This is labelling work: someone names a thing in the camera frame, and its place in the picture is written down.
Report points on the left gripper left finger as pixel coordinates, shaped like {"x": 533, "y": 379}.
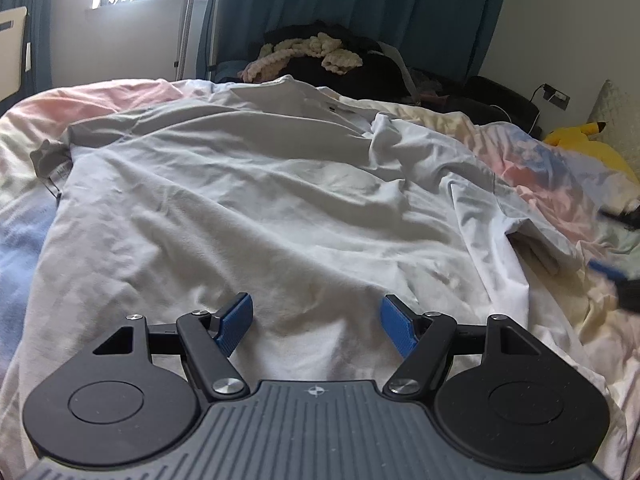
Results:
{"x": 208, "y": 340}

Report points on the black open suitcase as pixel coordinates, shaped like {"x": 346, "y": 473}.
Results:
{"x": 475, "y": 100}

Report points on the white t-shirt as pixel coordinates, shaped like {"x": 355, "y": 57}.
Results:
{"x": 315, "y": 209}

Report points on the wall power outlet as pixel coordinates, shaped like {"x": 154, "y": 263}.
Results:
{"x": 551, "y": 95}

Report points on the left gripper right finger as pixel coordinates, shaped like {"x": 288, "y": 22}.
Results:
{"x": 423, "y": 341}

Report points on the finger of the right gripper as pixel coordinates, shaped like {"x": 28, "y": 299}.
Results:
{"x": 628, "y": 218}
{"x": 615, "y": 275}

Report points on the teal curtain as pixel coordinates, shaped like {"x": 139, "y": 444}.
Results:
{"x": 447, "y": 37}
{"x": 36, "y": 49}

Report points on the yellow plush toy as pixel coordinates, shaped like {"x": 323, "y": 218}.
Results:
{"x": 582, "y": 139}

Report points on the white pillow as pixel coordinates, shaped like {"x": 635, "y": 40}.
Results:
{"x": 620, "y": 111}

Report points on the pastel tie-dye bed sheet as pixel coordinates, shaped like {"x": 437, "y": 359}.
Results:
{"x": 572, "y": 310}

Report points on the left teal curtain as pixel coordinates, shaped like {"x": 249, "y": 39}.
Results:
{"x": 36, "y": 49}

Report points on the white folding chair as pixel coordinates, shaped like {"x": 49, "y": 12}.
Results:
{"x": 13, "y": 50}

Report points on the pile of clothes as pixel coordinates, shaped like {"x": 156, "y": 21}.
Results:
{"x": 332, "y": 56}

